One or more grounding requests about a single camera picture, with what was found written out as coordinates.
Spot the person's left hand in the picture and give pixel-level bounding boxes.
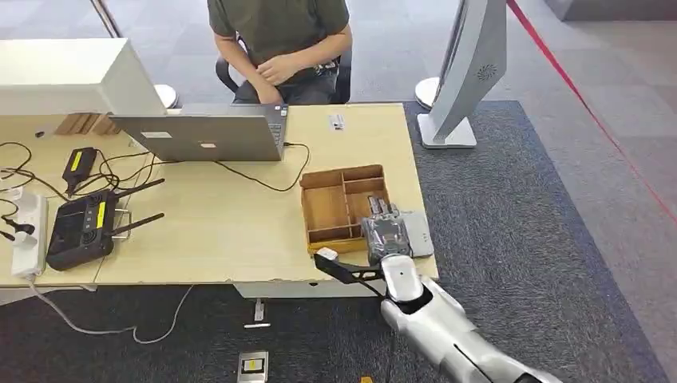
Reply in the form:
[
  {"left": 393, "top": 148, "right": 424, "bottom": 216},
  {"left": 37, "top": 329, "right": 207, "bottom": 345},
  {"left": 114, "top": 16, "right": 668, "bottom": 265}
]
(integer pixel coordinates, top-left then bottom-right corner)
[{"left": 255, "top": 53, "right": 300, "bottom": 87}]

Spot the person's right hand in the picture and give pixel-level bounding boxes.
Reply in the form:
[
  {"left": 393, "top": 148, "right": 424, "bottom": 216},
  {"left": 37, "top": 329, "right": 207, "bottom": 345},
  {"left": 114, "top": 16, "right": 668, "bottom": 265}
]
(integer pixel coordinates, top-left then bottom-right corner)
[{"left": 255, "top": 81, "right": 286, "bottom": 105}]

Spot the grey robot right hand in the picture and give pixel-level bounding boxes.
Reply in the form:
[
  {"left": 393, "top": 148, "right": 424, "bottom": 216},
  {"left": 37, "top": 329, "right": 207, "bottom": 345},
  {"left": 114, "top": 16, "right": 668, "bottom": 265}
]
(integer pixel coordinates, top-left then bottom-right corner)
[{"left": 360, "top": 195, "right": 414, "bottom": 267}]

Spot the grey card reader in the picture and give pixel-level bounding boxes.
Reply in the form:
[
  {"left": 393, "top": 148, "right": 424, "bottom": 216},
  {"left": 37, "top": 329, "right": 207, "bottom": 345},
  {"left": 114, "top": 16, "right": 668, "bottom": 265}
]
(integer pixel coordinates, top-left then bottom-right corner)
[{"left": 398, "top": 209, "right": 437, "bottom": 259}]

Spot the person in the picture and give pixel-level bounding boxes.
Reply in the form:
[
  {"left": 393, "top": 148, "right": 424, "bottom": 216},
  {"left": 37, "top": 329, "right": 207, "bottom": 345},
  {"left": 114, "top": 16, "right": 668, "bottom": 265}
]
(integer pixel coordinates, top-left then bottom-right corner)
[{"left": 206, "top": 0, "right": 354, "bottom": 105}]

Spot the black office chair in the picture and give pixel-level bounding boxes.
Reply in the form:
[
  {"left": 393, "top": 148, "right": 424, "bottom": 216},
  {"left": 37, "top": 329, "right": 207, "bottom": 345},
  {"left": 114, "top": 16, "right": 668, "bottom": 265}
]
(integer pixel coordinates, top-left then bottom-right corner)
[{"left": 214, "top": 34, "right": 354, "bottom": 105}]

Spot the wooden card box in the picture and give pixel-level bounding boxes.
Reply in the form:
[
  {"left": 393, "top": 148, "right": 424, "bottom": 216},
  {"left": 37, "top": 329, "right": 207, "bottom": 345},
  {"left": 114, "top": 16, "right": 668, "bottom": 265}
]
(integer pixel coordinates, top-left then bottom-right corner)
[{"left": 299, "top": 164, "right": 393, "bottom": 256}]

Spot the grey laptop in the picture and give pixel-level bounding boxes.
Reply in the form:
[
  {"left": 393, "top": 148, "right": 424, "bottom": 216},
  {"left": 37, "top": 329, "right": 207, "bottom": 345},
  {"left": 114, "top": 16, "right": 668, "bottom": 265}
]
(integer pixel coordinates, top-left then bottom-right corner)
[{"left": 109, "top": 102, "right": 290, "bottom": 163}]

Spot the white desk underframe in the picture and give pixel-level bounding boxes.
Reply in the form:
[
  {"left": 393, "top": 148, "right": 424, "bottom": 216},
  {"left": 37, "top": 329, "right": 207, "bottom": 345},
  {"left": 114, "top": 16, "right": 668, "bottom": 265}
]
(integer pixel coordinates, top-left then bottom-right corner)
[{"left": 232, "top": 279, "right": 388, "bottom": 300}]

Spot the round white base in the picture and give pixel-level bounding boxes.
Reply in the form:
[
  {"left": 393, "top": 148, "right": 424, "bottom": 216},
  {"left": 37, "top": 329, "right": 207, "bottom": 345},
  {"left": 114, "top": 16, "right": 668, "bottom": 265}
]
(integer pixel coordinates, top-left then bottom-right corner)
[
  {"left": 152, "top": 82, "right": 181, "bottom": 110},
  {"left": 413, "top": 76, "right": 441, "bottom": 111}
]

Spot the dark grey rug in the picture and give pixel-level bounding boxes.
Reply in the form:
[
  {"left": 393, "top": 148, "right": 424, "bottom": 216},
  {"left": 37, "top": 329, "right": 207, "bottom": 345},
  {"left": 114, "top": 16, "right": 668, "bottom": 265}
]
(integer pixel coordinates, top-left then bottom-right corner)
[{"left": 0, "top": 100, "right": 669, "bottom": 383}]

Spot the grey slanted pole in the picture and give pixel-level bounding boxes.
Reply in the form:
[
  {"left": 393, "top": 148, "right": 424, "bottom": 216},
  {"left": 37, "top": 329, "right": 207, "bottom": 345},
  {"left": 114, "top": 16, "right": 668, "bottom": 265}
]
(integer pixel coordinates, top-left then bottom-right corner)
[{"left": 89, "top": 0, "right": 125, "bottom": 39}]

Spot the wooden block stand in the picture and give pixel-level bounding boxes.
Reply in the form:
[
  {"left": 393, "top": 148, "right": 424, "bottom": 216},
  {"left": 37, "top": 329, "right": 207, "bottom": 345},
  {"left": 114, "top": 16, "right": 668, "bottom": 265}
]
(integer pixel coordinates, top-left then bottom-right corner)
[{"left": 53, "top": 112, "right": 122, "bottom": 137}]

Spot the metal floor outlet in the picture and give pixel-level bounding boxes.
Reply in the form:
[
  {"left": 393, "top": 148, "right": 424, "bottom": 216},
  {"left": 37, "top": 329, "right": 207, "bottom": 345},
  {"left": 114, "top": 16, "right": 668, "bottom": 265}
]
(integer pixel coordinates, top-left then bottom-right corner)
[{"left": 236, "top": 349, "right": 270, "bottom": 383}]

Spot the grey kiosk stand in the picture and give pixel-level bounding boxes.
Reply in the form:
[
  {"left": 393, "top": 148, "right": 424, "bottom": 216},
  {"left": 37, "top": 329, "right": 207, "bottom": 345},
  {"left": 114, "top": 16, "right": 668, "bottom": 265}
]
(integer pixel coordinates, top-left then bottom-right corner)
[{"left": 417, "top": 0, "right": 509, "bottom": 151}]

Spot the black battery with yellow label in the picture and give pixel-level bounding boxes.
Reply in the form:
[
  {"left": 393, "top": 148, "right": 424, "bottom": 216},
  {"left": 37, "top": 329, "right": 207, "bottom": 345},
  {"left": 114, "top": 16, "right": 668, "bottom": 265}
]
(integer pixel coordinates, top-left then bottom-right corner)
[{"left": 61, "top": 146, "right": 100, "bottom": 197}]

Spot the large white box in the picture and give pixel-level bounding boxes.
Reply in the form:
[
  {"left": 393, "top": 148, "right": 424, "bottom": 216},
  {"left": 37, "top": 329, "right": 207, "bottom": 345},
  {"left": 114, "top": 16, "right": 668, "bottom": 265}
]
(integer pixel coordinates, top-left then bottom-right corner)
[{"left": 0, "top": 37, "right": 168, "bottom": 118}]

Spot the black remote controller with antennas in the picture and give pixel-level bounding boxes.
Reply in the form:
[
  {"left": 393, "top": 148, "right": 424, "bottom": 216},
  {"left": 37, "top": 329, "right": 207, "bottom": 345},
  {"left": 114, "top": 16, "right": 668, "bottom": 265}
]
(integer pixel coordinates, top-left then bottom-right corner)
[{"left": 45, "top": 178, "right": 167, "bottom": 273}]

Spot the red floor tape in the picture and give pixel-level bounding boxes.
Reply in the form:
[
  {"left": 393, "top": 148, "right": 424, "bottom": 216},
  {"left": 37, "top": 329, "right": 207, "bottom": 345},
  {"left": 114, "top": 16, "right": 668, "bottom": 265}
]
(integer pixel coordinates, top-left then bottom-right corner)
[{"left": 505, "top": 0, "right": 677, "bottom": 227}]

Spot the black plug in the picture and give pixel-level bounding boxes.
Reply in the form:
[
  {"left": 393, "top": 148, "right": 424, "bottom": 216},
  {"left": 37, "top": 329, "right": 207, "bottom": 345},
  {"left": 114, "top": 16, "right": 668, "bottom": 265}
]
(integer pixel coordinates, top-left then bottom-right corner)
[{"left": 0, "top": 215, "right": 36, "bottom": 238}]

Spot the white power strip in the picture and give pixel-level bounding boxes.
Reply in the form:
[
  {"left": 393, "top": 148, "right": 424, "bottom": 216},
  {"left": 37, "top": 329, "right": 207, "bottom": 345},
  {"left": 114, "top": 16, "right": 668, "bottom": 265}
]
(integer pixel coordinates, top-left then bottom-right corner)
[{"left": 10, "top": 190, "right": 50, "bottom": 280}]

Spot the dark grey plinth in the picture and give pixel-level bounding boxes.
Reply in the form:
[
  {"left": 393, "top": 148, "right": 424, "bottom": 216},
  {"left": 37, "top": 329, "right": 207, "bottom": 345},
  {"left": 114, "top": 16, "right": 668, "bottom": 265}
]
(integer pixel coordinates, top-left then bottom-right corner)
[{"left": 543, "top": 0, "right": 677, "bottom": 22}]

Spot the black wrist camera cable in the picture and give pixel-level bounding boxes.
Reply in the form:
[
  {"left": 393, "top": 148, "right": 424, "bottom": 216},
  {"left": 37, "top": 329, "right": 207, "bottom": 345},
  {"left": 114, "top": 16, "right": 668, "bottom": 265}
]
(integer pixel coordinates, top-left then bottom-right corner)
[{"left": 355, "top": 275, "right": 389, "bottom": 303}]

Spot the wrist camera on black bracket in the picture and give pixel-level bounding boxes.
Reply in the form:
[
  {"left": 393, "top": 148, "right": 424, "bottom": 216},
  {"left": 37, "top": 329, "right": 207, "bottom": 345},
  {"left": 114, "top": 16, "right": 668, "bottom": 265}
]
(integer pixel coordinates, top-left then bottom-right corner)
[{"left": 313, "top": 246, "right": 385, "bottom": 287}]

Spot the black laptop cable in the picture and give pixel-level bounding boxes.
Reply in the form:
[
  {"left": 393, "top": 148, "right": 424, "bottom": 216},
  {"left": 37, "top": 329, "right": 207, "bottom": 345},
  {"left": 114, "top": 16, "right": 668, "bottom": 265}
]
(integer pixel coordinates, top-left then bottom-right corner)
[{"left": 212, "top": 140, "right": 312, "bottom": 193}]

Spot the white desk bracket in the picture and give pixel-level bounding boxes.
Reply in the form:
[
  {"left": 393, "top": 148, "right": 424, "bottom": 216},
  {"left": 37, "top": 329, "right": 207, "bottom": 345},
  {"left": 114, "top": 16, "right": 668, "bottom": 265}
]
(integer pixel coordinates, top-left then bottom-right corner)
[{"left": 242, "top": 298, "right": 272, "bottom": 330}]

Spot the black cable tangle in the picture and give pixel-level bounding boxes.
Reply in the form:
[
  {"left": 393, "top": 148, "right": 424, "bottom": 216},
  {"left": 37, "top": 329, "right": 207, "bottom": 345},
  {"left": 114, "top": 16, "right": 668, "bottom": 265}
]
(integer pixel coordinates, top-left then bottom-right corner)
[{"left": 69, "top": 150, "right": 172, "bottom": 198}]

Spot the black cable loop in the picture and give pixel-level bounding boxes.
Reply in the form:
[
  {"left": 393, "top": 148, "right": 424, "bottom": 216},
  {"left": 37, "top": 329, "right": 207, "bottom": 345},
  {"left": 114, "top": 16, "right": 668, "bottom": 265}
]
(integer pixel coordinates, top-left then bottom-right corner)
[{"left": 0, "top": 140, "right": 70, "bottom": 203}]

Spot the white floor cable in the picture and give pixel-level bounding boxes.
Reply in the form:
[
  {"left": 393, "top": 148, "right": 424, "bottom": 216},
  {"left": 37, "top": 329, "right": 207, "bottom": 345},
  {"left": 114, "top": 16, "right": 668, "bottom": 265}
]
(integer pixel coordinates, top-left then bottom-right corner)
[{"left": 28, "top": 282, "right": 195, "bottom": 346}]

